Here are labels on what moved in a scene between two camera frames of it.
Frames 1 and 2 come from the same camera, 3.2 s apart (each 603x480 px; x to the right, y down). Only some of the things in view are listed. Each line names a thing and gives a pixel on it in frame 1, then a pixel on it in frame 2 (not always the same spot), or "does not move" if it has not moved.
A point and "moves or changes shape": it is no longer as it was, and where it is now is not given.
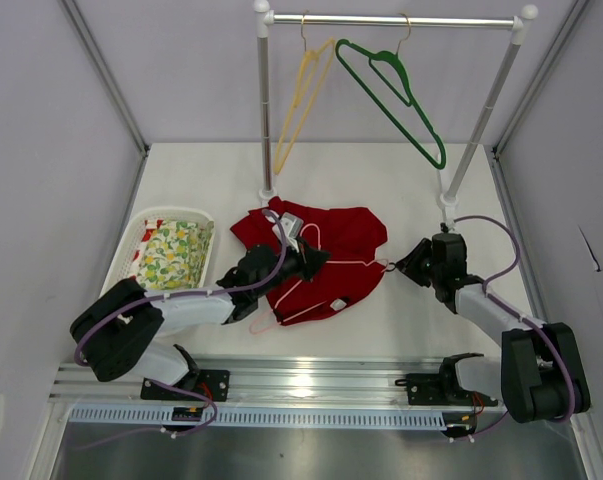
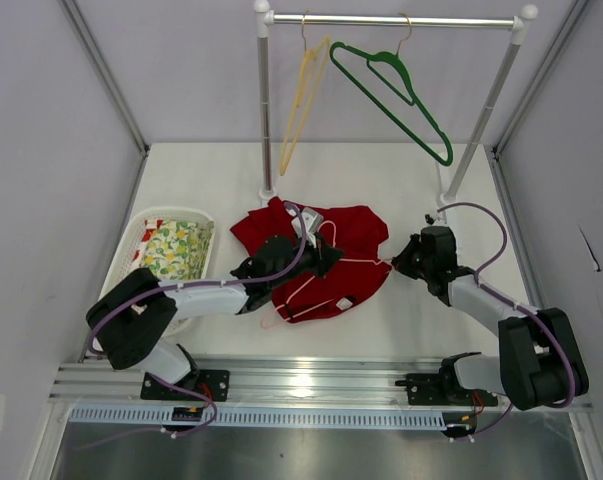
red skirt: [354, 238] does not move
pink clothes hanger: [387, 264] moves or changes shape
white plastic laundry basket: [122, 264] does not move
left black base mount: [214, 384] does not move
